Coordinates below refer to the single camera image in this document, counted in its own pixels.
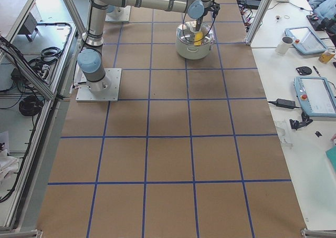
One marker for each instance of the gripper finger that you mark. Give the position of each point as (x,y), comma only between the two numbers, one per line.
(198,24)

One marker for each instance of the glass pot lid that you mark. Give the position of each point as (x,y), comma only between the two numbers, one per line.
(185,33)

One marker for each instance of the yellow corn cob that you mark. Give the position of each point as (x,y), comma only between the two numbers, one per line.
(198,38)

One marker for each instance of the mint green cooking pot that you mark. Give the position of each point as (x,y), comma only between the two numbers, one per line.
(193,52)

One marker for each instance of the white mug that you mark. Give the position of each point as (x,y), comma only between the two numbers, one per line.
(285,43)

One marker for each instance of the far blue teach pendant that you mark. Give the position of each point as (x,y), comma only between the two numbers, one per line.
(306,40)

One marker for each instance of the blue teach pendant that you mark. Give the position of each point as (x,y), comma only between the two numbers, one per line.
(315,96)
(306,40)

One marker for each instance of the black computer mouse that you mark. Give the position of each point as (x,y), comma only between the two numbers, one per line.
(304,70)

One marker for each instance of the small black power brick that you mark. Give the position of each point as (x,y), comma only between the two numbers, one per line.
(284,103)

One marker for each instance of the yellow drink can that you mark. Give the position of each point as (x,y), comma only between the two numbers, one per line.
(327,55)

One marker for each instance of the near blue teach pendant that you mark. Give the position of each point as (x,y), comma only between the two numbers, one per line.
(315,96)

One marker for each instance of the grey box in bay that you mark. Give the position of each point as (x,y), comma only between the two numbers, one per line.
(29,28)

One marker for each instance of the teal folder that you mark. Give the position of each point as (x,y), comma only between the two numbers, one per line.
(331,155)

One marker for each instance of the aluminium frame post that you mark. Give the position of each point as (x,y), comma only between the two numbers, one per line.
(254,27)

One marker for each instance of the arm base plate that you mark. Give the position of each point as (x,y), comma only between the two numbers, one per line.
(105,90)
(118,14)

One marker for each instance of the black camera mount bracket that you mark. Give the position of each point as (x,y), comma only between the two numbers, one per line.
(305,120)

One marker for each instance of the black cable coil left bay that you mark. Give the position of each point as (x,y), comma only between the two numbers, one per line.
(30,106)

